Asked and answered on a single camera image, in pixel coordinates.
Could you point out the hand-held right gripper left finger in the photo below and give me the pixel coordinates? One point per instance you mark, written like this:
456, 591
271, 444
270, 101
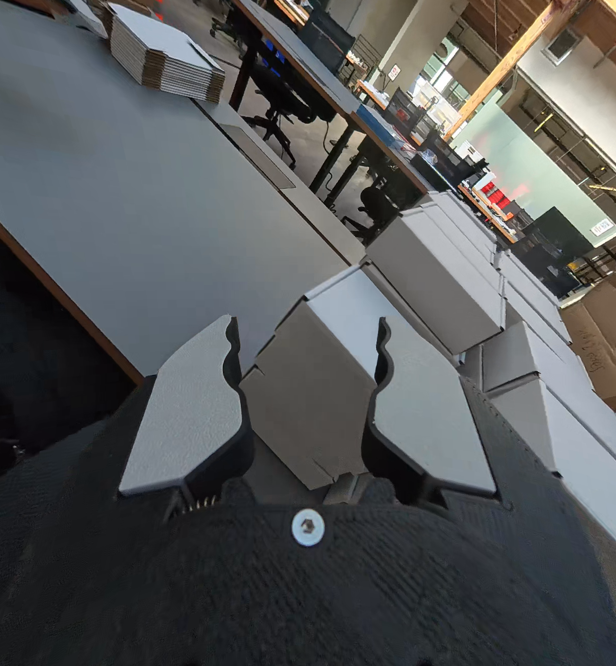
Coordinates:
188, 411

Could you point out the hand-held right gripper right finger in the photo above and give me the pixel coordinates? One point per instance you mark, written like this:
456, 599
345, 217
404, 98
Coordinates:
433, 426

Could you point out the stack of cardboard sheets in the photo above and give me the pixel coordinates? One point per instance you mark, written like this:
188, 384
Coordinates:
157, 47

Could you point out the flat blue box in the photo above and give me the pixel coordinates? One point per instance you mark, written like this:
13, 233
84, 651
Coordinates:
376, 120

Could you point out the black tripod stand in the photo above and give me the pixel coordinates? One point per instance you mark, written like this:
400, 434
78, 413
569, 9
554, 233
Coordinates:
274, 93

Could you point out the black office chair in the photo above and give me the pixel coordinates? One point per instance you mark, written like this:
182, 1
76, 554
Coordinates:
375, 205

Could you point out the black monitor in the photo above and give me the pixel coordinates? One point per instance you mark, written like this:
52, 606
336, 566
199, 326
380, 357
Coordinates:
328, 28
560, 231

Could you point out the pile of folded white boxes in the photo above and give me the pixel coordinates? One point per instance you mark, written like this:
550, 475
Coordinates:
433, 270

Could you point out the red storage bins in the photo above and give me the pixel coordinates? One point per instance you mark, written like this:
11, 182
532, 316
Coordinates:
495, 197

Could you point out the grey desk with wooden edge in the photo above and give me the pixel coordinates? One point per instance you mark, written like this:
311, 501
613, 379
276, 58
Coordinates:
391, 151
297, 49

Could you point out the large brown cardboard carton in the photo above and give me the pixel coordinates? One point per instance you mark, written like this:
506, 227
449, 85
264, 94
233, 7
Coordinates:
602, 343

